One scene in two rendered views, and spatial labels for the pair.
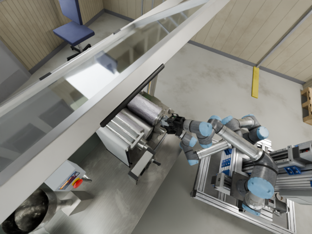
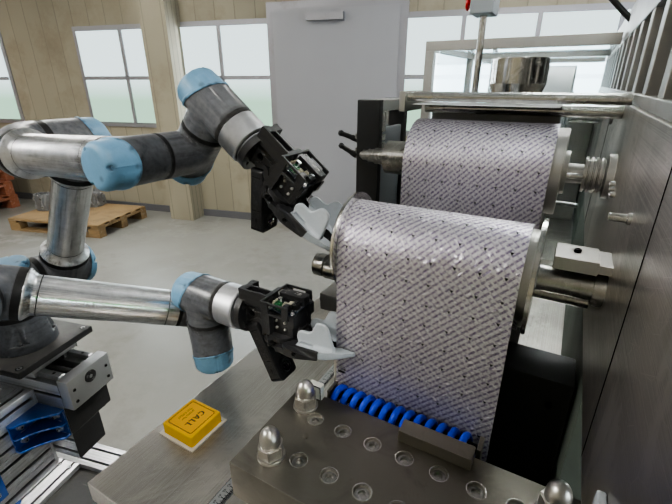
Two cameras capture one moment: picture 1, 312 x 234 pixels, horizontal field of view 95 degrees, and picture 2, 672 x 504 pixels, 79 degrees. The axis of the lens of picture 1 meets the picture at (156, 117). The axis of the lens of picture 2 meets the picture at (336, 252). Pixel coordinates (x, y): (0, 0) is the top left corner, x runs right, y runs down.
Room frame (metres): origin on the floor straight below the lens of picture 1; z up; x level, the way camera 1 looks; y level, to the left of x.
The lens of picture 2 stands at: (1.07, 0.03, 1.47)
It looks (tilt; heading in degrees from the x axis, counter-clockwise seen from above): 22 degrees down; 188
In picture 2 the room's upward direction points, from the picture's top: straight up
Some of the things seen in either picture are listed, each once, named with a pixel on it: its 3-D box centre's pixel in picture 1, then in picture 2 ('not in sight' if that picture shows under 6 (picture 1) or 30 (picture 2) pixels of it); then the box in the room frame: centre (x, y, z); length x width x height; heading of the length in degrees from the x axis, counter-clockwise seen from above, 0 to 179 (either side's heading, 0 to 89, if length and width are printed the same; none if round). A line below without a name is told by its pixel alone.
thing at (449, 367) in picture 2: not in sight; (410, 361); (0.59, 0.07, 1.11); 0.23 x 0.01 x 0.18; 69
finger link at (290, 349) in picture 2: not in sight; (296, 344); (0.55, -0.10, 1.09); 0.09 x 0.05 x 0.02; 67
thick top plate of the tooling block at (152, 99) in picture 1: (152, 107); (400, 500); (0.72, 0.06, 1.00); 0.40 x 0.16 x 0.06; 69
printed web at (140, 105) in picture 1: (133, 126); (451, 279); (0.41, 0.14, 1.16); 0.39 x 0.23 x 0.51; 159
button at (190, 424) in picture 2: not in sight; (192, 422); (0.55, -0.30, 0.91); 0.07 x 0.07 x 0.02; 69
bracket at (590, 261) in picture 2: not in sight; (582, 257); (0.60, 0.25, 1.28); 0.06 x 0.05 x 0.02; 69
